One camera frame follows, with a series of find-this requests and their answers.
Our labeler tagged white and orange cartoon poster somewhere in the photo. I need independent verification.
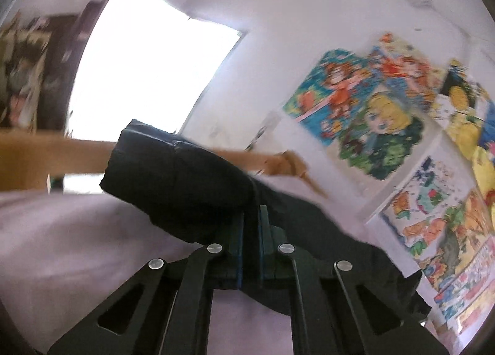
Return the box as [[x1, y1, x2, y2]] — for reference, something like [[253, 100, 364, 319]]
[[365, 146, 495, 344]]

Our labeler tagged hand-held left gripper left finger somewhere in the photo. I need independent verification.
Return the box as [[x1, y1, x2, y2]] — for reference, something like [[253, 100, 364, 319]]
[[47, 211, 245, 355]]

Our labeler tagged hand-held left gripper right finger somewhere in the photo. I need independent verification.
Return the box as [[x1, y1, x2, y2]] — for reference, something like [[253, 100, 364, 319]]
[[258, 205, 451, 355]]

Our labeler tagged bright window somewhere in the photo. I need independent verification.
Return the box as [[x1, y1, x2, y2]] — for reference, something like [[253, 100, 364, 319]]
[[64, 0, 245, 194]]

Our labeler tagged large black garment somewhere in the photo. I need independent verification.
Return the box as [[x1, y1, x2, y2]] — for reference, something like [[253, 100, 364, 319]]
[[100, 119, 433, 317]]

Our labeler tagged pink blanket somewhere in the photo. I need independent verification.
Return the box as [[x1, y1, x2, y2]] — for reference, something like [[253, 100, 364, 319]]
[[0, 181, 434, 355]]

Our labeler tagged cartoon poster with yellow figure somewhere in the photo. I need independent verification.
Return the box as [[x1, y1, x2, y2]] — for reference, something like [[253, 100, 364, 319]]
[[436, 59, 495, 209]]

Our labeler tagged dark cluttered shelf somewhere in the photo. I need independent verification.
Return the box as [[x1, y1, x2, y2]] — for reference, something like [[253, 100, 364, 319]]
[[0, 11, 53, 132]]

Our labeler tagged cartoon poster with blonde figure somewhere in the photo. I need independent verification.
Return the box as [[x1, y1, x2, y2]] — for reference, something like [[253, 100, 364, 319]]
[[283, 49, 427, 182]]

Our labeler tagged cartoon poster with red figures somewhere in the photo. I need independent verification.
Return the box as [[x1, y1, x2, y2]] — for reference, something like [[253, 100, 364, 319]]
[[367, 32, 446, 110]]

